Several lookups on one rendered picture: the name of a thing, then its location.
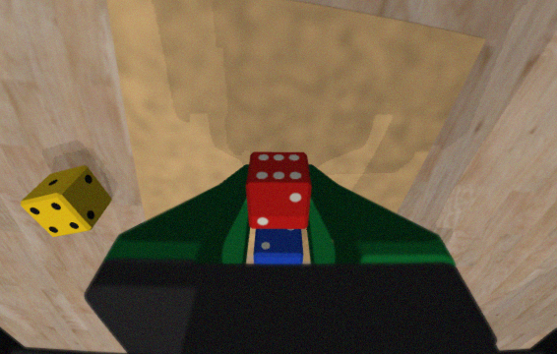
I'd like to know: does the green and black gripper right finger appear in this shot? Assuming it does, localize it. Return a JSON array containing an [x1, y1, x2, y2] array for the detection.
[[307, 164, 456, 266]]

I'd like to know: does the yellow die with black pips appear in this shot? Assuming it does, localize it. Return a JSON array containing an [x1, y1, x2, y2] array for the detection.
[[21, 165, 112, 237]]

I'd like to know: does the tan flat mat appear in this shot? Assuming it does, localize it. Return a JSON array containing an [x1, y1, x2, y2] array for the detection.
[[106, 0, 486, 220]]

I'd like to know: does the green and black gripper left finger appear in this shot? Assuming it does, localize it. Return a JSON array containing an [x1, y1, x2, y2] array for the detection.
[[103, 164, 250, 264]]

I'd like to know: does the blue die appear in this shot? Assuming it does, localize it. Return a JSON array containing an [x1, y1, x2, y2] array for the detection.
[[254, 229, 303, 264]]

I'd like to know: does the red die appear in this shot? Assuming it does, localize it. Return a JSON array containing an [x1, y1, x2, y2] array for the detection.
[[246, 152, 312, 229]]

